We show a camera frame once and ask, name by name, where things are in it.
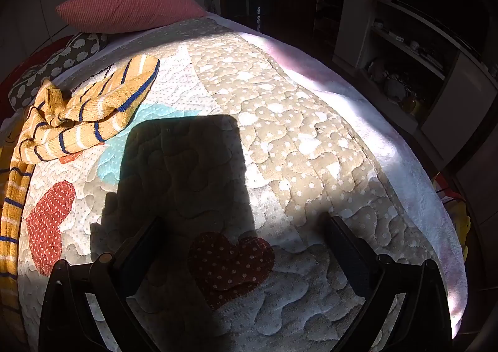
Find olive patterned pillow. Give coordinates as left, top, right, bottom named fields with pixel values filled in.
left=8, top=32, right=110, bottom=111

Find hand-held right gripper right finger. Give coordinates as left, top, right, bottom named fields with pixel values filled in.
left=325, top=215, right=454, bottom=352

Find white shelf unit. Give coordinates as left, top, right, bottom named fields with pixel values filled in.
left=332, top=0, right=498, bottom=166

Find yellow fabric item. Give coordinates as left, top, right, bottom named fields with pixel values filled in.
left=432, top=173, right=473, bottom=259

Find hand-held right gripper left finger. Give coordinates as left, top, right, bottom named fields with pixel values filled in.
left=38, top=216, right=164, bottom=352

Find white teapot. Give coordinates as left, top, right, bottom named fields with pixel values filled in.
left=383, top=74, right=407, bottom=101

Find dark shelving rack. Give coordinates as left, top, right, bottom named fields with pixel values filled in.
left=315, top=0, right=374, bottom=49

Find yellow jar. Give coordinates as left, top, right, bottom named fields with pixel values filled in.
left=402, top=93, right=423, bottom=113

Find patchwork quilt with hearts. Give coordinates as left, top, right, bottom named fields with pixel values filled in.
left=17, top=17, right=440, bottom=352

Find yellow blue-striped towel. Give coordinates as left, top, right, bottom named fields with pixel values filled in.
left=0, top=55, right=161, bottom=333

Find pink ribbed pillow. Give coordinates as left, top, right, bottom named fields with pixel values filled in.
left=55, top=0, right=208, bottom=34

